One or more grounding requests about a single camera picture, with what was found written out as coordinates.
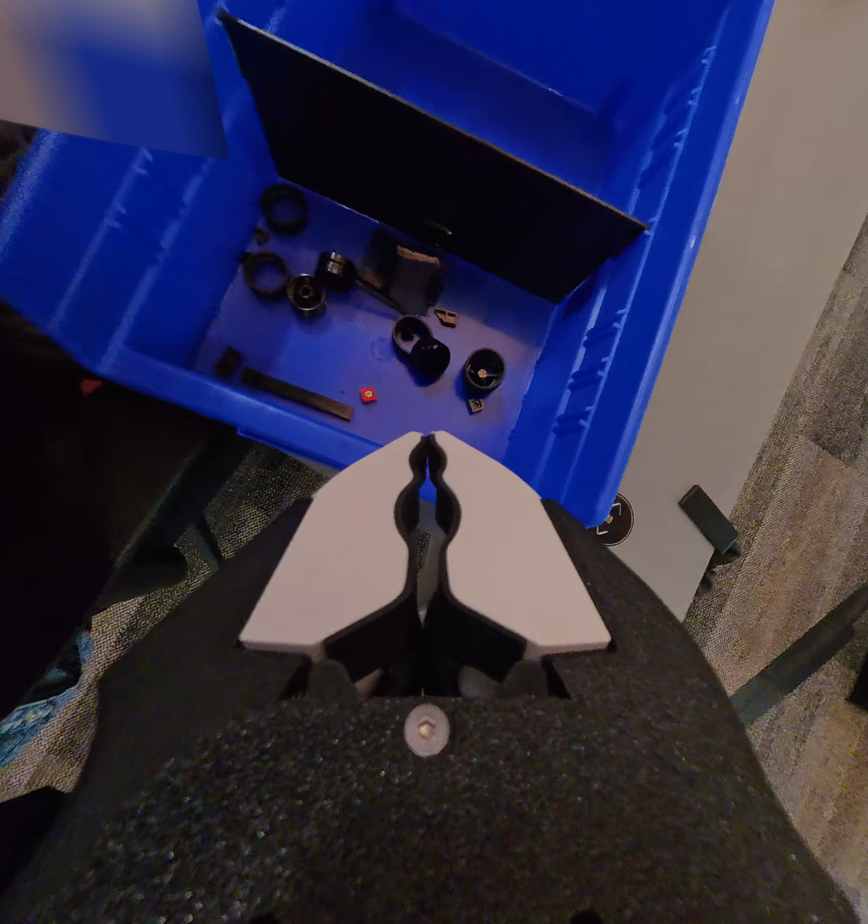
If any large black lego piece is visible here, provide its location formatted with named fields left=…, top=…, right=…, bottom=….
left=362, top=227, right=447, bottom=316

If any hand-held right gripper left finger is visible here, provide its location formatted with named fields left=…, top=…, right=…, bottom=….
left=239, top=432, right=431, bottom=661

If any long black lego plate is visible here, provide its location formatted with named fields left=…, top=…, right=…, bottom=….
left=241, top=366, right=356, bottom=422

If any black desk bracket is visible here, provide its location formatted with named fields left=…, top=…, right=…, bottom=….
left=678, top=485, right=742, bottom=562

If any black bin divider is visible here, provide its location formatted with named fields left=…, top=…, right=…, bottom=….
left=217, top=11, right=651, bottom=306

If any round black desk controller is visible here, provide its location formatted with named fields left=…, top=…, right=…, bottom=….
left=594, top=493, right=635, bottom=547

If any blue plastic storage bin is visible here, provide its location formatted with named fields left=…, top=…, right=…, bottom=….
left=0, top=0, right=776, bottom=529

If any group of black lego wheels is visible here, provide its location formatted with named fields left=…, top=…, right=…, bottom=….
left=243, top=182, right=509, bottom=396

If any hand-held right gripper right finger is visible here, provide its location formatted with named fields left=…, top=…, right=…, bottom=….
left=433, top=432, right=613, bottom=659

